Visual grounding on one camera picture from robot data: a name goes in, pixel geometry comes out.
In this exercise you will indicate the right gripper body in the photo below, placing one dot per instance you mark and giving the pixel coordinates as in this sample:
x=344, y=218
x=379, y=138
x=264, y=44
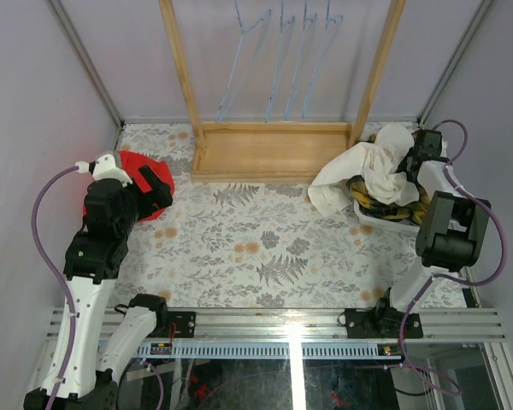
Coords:
x=402, y=168

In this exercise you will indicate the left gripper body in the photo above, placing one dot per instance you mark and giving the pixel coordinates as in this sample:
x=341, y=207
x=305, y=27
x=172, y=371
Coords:
x=152, y=188

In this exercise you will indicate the white shirt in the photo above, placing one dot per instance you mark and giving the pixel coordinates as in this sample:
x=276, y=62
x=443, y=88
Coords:
x=325, y=192

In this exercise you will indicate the yellow plaid shirt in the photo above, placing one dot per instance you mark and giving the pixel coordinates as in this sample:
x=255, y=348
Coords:
x=389, y=209

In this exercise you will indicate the white plastic basket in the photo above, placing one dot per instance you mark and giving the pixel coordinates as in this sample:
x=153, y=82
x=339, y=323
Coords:
x=383, y=224

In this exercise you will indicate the blue wire hanger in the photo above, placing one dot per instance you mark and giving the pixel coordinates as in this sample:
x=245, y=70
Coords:
x=332, y=23

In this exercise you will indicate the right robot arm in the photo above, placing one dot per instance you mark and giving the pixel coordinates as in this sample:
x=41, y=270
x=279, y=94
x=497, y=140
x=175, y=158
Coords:
x=449, y=239

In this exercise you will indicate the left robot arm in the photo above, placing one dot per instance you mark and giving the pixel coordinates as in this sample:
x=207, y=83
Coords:
x=79, y=377

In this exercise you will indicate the red cloth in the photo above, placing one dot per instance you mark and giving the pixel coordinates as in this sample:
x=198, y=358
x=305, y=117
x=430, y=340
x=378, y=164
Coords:
x=131, y=162

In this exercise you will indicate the wooden clothes rack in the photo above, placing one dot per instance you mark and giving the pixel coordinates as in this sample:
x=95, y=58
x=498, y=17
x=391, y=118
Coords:
x=273, y=152

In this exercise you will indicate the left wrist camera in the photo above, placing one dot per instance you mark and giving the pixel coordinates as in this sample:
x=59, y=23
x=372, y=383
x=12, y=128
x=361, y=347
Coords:
x=106, y=166

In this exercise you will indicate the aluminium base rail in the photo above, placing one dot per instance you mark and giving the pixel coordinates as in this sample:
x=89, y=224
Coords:
x=269, y=333

